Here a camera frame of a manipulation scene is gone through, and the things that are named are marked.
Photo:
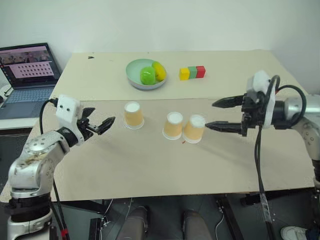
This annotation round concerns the yellow block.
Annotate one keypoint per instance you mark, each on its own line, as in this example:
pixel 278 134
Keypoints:
pixel 184 74

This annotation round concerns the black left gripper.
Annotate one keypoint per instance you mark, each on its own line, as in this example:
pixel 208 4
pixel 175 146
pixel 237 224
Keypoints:
pixel 86 128

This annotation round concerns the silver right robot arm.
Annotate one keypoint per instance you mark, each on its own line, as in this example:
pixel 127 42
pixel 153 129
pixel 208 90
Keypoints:
pixel 308 125

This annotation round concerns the orange paper cup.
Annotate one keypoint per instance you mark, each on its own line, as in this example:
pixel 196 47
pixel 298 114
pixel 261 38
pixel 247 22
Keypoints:
pixel 133 117
pixel 193 131
pixel 173 127

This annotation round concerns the green block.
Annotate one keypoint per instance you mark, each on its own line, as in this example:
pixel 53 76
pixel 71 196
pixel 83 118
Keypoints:
pixel 192 72

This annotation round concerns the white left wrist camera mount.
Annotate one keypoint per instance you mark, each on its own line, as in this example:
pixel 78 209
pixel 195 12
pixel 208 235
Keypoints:
pixel 67 110

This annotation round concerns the black table frame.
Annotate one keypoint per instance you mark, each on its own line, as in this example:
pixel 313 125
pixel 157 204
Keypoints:
pixel 230 215

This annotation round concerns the red block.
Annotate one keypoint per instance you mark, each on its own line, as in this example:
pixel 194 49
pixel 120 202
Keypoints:
pixel 200 72

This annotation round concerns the light green bowl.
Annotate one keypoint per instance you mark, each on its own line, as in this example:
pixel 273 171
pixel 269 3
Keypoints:
pixel 133 72

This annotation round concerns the green toy fruit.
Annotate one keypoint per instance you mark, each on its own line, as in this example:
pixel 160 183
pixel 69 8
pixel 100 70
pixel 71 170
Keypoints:
pixel 147 75

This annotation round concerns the yellow toy fruit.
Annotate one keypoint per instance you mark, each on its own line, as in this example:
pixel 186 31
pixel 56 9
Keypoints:
pixel 160 70

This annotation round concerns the dark rounded shape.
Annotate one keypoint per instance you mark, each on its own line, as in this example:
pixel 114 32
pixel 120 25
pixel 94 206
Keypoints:
pixel 136 222
pixel 196 225

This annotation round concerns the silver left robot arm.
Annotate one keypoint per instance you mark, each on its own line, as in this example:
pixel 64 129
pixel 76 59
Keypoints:
pixel 37 160

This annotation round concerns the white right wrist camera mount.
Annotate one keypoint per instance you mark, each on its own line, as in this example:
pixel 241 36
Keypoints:
pixel 258 81

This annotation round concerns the grey laptop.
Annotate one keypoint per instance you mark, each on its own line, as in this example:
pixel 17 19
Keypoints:
pixel 27 95

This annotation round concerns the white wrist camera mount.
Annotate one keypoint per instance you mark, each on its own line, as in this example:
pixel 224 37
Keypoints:
pixel 67 110
pixel 258 81

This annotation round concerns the white shoe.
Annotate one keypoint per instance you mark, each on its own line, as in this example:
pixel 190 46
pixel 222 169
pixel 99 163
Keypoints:
pixel 293 233

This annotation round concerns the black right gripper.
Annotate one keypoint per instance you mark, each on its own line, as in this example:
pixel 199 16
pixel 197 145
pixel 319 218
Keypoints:
pixel 252 107

